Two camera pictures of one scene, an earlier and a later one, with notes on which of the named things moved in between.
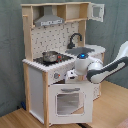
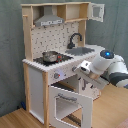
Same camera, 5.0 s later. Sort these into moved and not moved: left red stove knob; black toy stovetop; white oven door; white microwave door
Moved: white oven door
Not moved: black toy stovetop; white microwave door; left red stove knob
